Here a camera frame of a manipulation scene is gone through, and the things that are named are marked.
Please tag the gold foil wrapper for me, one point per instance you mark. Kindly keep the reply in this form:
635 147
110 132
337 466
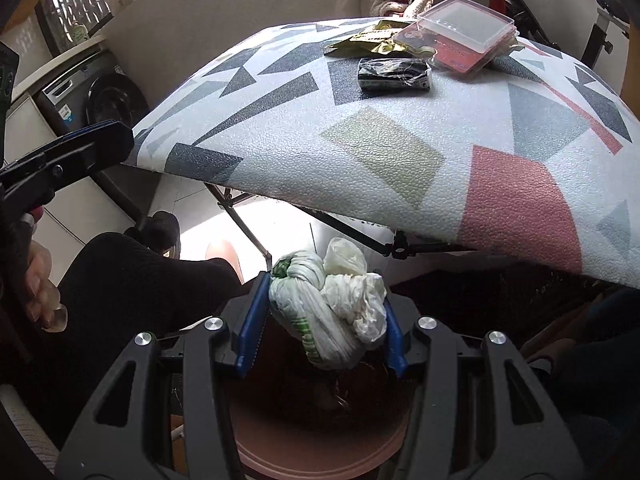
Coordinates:
377 41

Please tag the black exercise bike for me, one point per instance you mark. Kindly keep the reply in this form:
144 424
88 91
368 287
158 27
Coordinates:
570 10

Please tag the person's black trouser leg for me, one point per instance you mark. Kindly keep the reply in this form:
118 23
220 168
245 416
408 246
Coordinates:
114 289

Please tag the person's left hand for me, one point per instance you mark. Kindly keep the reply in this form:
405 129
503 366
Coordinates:
44 307

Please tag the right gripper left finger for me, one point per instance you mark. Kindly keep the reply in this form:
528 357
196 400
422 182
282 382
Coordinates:
124 430

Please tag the black snack packet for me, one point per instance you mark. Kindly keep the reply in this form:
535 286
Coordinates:
394 74

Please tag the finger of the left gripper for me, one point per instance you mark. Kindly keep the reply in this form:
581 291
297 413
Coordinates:
36 177

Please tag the grey washing machine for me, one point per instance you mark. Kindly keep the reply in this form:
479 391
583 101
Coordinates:
90 89

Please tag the clear pink plastic box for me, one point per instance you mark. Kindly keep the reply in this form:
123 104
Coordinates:
460 37

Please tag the brown round trash bin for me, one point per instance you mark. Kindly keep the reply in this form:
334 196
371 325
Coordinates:
292 420

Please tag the white green knotted plastic bag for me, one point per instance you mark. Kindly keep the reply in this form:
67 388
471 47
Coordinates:
332 304

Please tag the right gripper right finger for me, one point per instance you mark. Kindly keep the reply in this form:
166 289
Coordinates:
479 412

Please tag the black slipper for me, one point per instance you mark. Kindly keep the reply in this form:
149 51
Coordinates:
160 233

